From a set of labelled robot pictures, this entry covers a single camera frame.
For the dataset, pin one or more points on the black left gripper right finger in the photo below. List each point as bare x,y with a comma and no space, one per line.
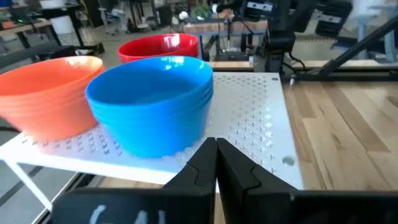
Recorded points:
248,202

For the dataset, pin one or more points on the white perforated metal shelf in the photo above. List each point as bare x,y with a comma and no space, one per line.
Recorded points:
248,109

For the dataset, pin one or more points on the orange plastic mini bowl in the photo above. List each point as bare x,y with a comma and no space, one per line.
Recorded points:
46,124
46,74

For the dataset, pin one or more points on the green leafy background plant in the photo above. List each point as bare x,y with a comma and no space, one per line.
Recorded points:
202,10

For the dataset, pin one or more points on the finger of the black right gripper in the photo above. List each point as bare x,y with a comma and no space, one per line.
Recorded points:
258,6
334,15

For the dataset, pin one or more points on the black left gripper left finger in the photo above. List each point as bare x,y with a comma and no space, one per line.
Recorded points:
192,199

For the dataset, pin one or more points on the red plastic mini bowl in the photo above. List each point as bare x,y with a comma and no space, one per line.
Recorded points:
155,45

